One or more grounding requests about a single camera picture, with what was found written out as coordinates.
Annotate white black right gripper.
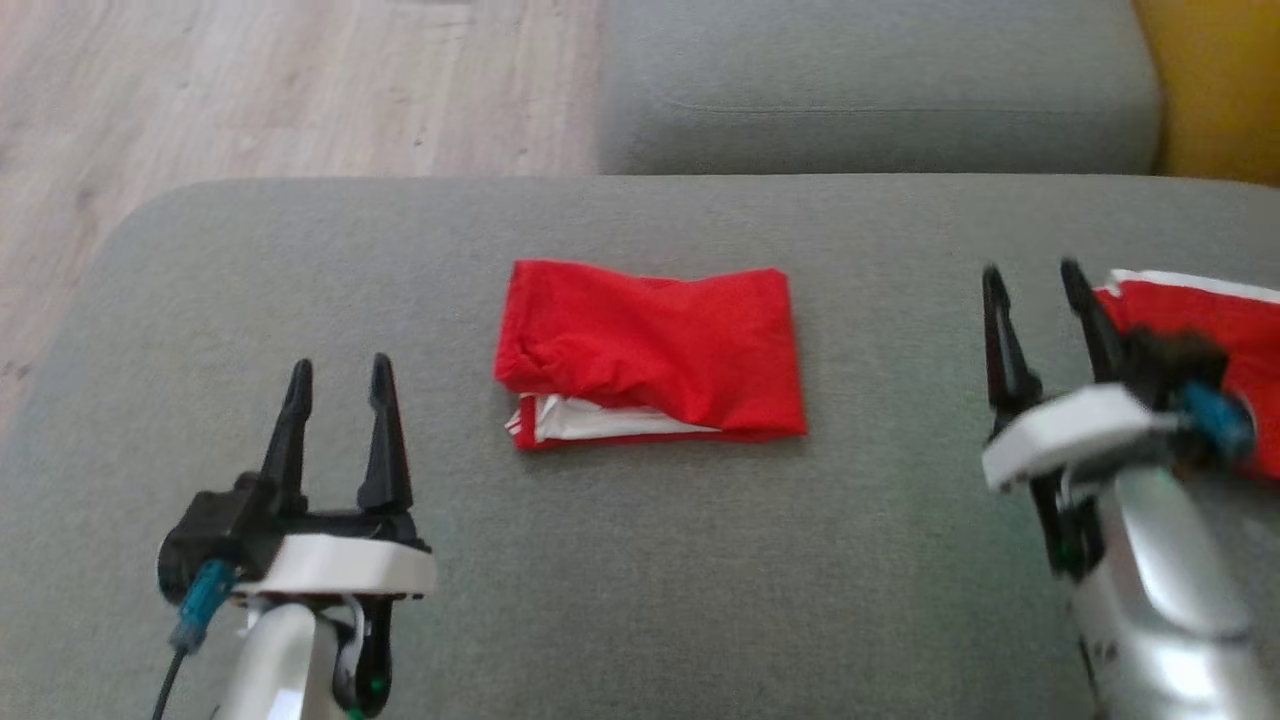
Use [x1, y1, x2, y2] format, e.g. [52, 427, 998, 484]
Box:
[981, 258, 1182, 582]

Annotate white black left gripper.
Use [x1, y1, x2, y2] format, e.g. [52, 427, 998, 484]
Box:
[233, 352, 439, 720]

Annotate red basketball shorts white stripe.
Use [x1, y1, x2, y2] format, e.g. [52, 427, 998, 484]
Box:
[1093, 268, 1280, 483]

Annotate red basketball jersey black numerals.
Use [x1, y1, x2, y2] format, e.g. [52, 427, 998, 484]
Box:
[493, 259, 810, 452]

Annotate yellow sofa back cushion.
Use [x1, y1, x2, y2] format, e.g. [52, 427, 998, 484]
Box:
[1134, 0, 1280, 187]

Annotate grey sofa seat cushion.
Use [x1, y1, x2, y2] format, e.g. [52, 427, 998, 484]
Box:
[597, 0, 1162, 177]

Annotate large grey sofa ottoman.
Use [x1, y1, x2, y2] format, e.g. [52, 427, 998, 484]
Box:
[0, 175, 1280, 720]

